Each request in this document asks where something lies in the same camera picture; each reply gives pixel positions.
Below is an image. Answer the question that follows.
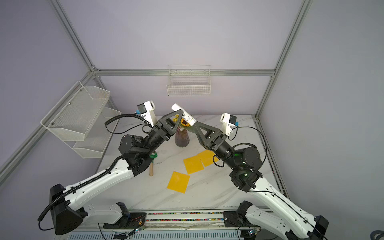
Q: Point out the white wire wall basket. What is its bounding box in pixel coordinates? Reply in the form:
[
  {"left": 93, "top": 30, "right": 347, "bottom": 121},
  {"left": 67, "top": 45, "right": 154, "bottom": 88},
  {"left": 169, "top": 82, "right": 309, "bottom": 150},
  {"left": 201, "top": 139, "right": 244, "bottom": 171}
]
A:
[{"left": 167, "top": 65, "right": 212, "bottom": 97}]

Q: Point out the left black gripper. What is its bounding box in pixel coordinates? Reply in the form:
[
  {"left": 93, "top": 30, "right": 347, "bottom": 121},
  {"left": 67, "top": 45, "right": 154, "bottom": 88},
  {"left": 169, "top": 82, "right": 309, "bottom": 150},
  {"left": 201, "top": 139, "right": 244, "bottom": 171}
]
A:
[{"left": 142, "top": 109, "right": 183, "bottom": 158}]

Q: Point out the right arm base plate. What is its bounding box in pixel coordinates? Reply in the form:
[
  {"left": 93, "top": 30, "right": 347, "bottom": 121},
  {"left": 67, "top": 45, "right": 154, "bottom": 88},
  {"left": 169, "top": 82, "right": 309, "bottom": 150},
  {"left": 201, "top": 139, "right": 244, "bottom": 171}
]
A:
[{"left": 223, "top": 211, "right": 260, "bottom": 228}]

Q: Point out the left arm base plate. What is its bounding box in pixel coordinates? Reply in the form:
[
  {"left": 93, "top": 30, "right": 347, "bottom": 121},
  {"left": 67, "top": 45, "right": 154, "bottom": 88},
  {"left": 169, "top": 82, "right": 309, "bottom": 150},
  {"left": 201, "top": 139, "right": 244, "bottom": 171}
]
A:
[{"left": 103, "top": 212, "right": 147, "bottom": 229}]

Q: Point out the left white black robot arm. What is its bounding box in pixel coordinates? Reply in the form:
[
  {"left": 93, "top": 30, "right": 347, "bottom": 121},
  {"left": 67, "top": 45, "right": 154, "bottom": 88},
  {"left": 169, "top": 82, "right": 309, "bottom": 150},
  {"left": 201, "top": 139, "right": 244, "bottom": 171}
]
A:
[{"left": 37, "top": 110, "right": 184, "bottom": 235}]

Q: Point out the white glue stick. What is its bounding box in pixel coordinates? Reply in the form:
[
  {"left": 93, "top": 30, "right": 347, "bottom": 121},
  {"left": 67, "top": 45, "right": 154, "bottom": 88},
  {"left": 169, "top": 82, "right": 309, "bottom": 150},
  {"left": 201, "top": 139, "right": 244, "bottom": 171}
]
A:
[{"left": 172, "top": 104, "right": 197, "bottom": 126}]

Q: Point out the green toy rake wooden handle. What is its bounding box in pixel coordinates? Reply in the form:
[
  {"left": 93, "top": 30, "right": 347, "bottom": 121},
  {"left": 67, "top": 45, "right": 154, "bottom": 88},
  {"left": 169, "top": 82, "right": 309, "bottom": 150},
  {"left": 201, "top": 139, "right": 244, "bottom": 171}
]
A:
[{"left": 149, "top": 152, "right": 158, "bottom": 177}]

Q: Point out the white two-tier mesh shelf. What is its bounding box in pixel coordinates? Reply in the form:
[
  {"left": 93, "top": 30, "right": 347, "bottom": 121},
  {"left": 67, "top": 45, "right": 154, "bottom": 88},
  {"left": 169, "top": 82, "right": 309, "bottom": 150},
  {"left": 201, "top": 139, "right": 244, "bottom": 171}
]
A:
[{"left": 41, "top": 82, "right": 121, "bottom": 159}]

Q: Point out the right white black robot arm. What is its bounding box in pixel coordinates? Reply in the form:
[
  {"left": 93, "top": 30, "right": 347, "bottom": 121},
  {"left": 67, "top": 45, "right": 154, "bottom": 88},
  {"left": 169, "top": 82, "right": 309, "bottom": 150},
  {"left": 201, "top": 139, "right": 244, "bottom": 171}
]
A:
[{"left": 192, "top": 122, "right": 329, "bottom": 240}]

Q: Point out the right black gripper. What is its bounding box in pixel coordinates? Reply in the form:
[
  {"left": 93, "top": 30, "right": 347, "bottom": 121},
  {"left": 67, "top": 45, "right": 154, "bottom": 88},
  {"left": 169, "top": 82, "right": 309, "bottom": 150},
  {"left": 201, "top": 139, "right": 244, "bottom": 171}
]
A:
[{"left": 197, "top": 122, "right": 241, "bottom": 170}]

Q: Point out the sunflower bouquet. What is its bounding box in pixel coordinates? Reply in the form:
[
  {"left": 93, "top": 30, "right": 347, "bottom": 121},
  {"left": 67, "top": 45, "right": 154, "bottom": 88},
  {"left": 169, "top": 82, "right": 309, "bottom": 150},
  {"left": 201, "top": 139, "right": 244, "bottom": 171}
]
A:
[{"left": 173, "top": 115, "right": 191, "bottom": 128}]

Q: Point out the brown ribbed vase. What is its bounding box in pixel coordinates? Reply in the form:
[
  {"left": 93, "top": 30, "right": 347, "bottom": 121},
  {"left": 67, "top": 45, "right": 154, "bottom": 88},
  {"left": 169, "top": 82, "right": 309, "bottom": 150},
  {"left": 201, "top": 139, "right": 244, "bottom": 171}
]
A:
[{"left": 175, "top": 127, "right": 190, "bottom": 148}]

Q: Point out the yellow envelope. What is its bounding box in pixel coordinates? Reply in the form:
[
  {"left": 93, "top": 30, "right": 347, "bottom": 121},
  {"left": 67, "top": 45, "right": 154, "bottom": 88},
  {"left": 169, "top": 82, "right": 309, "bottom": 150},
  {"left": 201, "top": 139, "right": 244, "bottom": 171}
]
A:
[
  {"left": 167, "top": 172, "right": 190, "bottom": 194},
  {"left": 183, "top": 156, "right": 204, "bottom": 175},
  {"left": 197, "top": 150, "right": 215, "bottom": 167}
]

